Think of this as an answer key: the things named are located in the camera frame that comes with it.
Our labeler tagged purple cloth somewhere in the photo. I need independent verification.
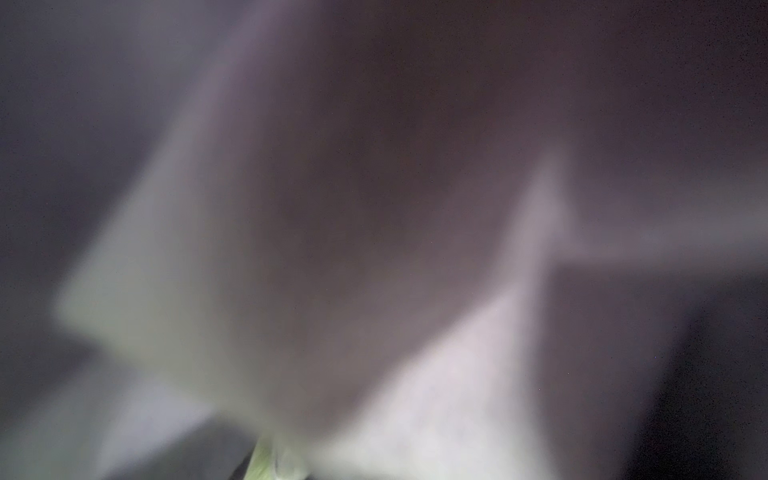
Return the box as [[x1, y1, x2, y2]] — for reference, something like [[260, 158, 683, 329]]
[[1, 1, 767, 479]]

